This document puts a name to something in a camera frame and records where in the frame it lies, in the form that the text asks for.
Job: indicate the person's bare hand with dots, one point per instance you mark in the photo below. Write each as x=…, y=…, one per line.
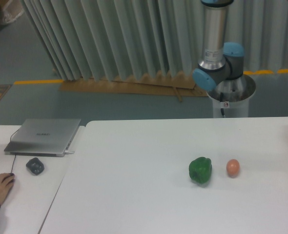
x=5, y=186

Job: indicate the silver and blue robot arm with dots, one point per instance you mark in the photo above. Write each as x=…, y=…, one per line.
x=219, y=60

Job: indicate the green bell pepper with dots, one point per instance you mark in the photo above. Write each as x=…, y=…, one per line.
x=200, y=170

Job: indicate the small black gadget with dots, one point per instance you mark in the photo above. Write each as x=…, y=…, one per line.
x=35, y=166

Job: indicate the silver closed laptop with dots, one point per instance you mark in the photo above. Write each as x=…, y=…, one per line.
x=43, y=137

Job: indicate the white usb plug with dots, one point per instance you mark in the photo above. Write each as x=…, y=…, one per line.
x=69, y=152

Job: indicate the grey folding curtain screen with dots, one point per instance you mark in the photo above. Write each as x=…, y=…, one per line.
x=109, y=38

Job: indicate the plastic wrapped cardboard boxes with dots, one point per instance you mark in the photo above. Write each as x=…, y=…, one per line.
x=10, y=10

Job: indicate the brown cardboard sheet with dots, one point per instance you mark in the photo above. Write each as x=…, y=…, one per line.
x=180, y=86

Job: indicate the brown egg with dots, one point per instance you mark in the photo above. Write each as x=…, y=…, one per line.
x=233, y=167

